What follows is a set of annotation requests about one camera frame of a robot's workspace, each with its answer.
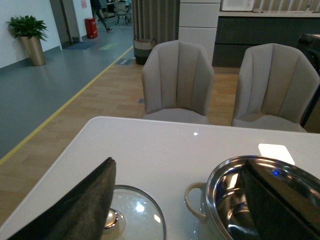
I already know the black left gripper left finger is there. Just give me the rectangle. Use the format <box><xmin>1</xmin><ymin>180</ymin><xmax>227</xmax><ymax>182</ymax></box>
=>
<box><xmin>10</xmin><ymin>157</ymin><xmax>116</xmax><ymax>240</ymax></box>

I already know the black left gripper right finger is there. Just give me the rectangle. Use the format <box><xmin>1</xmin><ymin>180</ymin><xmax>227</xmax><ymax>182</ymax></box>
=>
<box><xmin>240</xmin><ymin>160</ymin><xmax>320</xmax><ymax>240</ymax></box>

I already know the glass pot lid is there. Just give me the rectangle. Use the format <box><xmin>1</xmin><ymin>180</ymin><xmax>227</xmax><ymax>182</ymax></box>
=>
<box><xmin>101</xmin><ymin>184</ymin><xmax>167</xmax><ymax>240</ymax></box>

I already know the cream electric cooking pot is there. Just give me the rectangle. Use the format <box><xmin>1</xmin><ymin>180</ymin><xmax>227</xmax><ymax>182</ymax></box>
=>
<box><xmin>186</xmin><ymin>155</ymin><xmax>320</xmax><ymax>240</ymax></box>

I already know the beige chair right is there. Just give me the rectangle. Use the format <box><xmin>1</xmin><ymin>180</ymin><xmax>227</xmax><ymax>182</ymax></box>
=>
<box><xmin>231</xmin><ymin>43</ymin><xmax>320</xmax><ymax>133</ymax></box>

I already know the beige chair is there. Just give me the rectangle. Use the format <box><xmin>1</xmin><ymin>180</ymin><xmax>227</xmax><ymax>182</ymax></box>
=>
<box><xmin>231</xmin><ymin>43</ymin><xmax>320</xmax><ymax>133</ymax></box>
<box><xmin>141</xmin><ymin>40</ymin><xmax>215</xmax><ymax>125</ymax></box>

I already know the black appliance at right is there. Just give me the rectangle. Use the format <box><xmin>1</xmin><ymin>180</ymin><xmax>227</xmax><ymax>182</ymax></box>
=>
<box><xmin>296</xmin><ymin>33</ymin><xmax>320</xmax><ymax>127</ymax></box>

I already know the beige chair left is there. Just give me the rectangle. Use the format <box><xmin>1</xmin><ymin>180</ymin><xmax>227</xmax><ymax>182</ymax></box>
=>
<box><xmin>141</xmin><ymin>40</ymin><xmax>215</xmax><ymax>125</ymax></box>

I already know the woven laundry basket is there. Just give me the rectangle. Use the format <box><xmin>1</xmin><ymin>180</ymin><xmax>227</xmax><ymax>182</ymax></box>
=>
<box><xmin>133</xmin><ymin>35</ymin><xmax>156</xmax><ymax>65</ymax></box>

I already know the dark kitchen counter cabinet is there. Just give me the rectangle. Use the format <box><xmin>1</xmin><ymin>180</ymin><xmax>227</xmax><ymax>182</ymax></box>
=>
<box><xmin>212</xmin><ymin>13</ymin><xmax>320</xmax><ymax>68</ymax></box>

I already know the red bin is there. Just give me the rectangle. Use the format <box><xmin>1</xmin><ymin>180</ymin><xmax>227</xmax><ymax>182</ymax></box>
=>
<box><xmin>84</xmin><ymin>17</ymin><xmax>98</xmax><ymax>39</ymax></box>

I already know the green potted plant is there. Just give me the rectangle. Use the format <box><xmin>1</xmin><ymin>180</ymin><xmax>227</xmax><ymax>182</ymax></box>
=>
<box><xmin>7</xmin><ymin>15</ymin><xmax>47</xmax><ymax>66</ymax></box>

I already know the white pillar cabinet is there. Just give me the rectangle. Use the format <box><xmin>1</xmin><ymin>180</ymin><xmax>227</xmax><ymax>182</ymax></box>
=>
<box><xmin>178</xmin><ymin>0</ymin><xmax>221</xmax><ymax>64</ymax></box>

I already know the grey office chair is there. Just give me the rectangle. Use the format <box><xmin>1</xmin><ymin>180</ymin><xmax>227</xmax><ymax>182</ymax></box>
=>
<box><xmin>114</xmin><ymin>2</ymin><xmax>129</xmax><ymax>25</ymax></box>

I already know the walking person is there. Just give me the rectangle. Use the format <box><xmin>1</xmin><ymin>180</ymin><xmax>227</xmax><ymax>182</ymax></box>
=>
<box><xmin>90</xmin><ymin>0</ymin><xmax>113</xmax><ymax>32</ymax></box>

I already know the white microwave oven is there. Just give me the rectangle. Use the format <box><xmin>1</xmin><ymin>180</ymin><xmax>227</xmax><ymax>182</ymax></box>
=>
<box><xmin>220</xmin><ymin>0</ymin><xmax>255</xmax><ymax>12</ymax></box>

